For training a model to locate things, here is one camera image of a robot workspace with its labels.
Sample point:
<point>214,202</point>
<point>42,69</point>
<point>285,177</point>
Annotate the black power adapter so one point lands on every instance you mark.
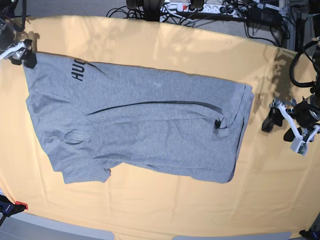
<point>265,17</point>

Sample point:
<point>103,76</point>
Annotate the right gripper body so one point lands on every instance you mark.
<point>19,54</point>

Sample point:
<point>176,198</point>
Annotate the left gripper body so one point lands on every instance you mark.
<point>307,112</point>

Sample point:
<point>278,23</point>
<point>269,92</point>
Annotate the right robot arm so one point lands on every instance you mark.
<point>8,29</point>

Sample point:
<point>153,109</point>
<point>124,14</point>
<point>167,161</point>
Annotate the white power strip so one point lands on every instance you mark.
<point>185,10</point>

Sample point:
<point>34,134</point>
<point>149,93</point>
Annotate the black clamp right corner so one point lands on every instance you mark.
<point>310,234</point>

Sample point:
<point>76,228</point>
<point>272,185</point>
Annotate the grey t-shirt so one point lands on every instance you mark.
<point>90,117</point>

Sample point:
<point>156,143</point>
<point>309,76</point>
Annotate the yellow table cloth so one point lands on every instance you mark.
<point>273,188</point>

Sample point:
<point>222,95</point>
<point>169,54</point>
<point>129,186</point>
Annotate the red and black clamp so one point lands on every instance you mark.
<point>7,208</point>

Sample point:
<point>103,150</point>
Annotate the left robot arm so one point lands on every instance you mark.
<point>293,84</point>

